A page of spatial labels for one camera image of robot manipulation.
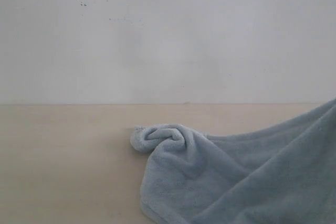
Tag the light blue terry towel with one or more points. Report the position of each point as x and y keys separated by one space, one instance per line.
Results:
x=281 y=174

